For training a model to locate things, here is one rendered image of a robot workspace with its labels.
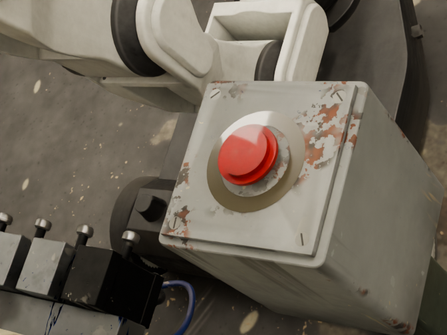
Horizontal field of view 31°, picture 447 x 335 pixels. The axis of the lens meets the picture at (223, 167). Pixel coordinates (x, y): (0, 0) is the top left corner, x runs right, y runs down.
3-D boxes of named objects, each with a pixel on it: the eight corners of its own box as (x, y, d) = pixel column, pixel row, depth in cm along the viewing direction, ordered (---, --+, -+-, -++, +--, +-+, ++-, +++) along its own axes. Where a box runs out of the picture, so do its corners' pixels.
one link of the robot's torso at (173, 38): (231, 54, 152) (45, -36, 112) (326, 52, 140) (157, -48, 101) (220, 135, 150) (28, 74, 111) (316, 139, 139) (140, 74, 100)
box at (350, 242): (449, 190, 62) (366, 75, 48) (418, 343, 58) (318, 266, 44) (312, 179, 69) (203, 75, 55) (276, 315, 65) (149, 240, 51)
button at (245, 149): (295, 137, 50) (280, 121, 48) (279, 197, 48) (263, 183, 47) (241, 134, 52) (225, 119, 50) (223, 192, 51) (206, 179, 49)
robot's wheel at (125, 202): (171, 170, 170) (106, 181, 154) (190, 171, 167) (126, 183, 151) (172, 263, 172) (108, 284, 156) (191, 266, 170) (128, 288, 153)
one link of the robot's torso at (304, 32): (244, 30, 155) (209, -9, 144) (338, 26, 143) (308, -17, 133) (214, 126, 148) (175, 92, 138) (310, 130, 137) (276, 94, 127)
